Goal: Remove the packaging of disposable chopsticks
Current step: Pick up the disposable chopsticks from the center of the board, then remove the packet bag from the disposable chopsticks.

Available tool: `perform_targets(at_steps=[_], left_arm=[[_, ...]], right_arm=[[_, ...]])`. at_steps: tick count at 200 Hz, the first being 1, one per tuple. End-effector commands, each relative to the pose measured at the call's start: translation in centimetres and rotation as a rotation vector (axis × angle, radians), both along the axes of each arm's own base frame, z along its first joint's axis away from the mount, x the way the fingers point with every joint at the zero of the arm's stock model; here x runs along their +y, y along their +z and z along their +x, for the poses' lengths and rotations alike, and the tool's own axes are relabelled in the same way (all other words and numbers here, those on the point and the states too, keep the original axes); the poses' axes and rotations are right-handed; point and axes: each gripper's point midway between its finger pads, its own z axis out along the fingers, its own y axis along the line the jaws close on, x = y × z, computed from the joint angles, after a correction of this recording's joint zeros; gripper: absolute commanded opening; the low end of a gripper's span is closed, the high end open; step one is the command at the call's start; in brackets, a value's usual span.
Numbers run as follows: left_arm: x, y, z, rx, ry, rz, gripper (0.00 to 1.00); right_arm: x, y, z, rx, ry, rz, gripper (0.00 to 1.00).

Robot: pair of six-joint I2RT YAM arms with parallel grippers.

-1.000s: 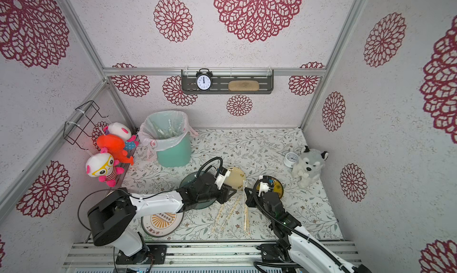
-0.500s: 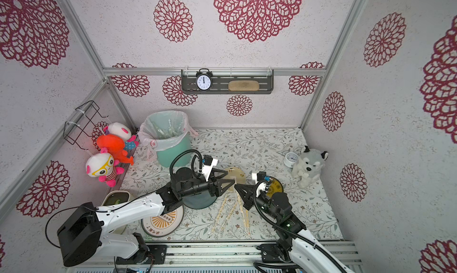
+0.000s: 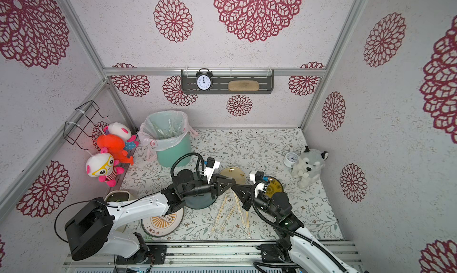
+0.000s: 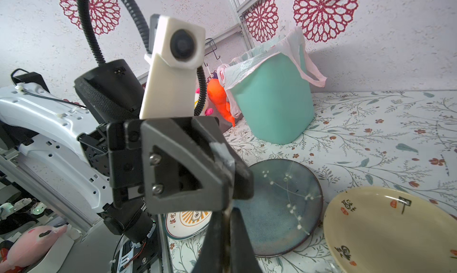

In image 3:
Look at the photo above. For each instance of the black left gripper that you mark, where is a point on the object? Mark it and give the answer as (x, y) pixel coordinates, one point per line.
(216, 188)

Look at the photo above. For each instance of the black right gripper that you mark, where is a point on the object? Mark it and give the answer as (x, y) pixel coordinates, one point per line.
(250, 193)

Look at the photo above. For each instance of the disposable chopsticks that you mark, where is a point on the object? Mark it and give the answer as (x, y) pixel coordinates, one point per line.
(243, 216)
(227, 219)
(219, 215)

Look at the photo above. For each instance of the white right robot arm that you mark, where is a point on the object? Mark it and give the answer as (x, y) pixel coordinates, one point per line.
(296, 246)

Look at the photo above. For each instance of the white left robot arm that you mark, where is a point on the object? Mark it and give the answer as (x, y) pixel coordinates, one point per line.
(93, 230)

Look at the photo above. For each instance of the cream round plate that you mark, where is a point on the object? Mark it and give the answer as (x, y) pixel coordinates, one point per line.
(234, 173)

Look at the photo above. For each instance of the dark green glass plate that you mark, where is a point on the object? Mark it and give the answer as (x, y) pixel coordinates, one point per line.
(199, 202)

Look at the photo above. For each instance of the yellow patterned plate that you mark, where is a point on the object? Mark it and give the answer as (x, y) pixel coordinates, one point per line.
(274, 186)

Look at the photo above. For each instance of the small white round timer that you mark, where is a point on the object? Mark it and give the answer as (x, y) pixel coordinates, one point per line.
(290, 159)

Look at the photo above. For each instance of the grey husky plush dog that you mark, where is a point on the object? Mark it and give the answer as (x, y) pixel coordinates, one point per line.
(308, 167)

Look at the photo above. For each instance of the green trash bin with bag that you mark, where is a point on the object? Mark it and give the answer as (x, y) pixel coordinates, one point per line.
(166, 136)

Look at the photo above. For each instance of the white orange patterned plate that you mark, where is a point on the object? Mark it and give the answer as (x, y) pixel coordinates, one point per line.
(164, 225)

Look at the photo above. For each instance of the wooden brush on shelf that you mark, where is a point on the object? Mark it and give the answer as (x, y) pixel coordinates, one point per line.
(243, 86)

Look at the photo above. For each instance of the black alarm clock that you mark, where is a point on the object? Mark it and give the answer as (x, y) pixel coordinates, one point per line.
(204, 79)

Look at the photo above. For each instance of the red orange plush toy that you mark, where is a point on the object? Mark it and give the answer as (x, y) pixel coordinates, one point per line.
(115, 146)

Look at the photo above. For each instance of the white pink plush doll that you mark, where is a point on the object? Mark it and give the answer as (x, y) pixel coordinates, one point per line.
(122, 131)

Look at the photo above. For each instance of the white plush doll yellow glasses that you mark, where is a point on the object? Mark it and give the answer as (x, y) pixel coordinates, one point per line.
(104, 167)

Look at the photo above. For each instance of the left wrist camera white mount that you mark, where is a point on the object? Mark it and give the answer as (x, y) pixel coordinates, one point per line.
(210, 166)

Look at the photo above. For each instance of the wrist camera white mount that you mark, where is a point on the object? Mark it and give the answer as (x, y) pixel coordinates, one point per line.
(210, 166)
(257, 180)

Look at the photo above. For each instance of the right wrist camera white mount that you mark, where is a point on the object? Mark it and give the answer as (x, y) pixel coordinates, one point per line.
(257, 180)

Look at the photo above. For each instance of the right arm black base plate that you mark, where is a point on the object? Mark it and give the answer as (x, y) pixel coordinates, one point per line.
(271, 253)

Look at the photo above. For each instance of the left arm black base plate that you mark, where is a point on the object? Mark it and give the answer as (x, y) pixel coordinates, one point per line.
(155, 255)

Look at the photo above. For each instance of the grey wall shelf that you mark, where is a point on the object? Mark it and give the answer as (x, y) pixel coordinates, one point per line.
(220, 82)

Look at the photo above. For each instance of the black wire wall basket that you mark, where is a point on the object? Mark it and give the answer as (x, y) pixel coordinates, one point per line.
(89, 125)

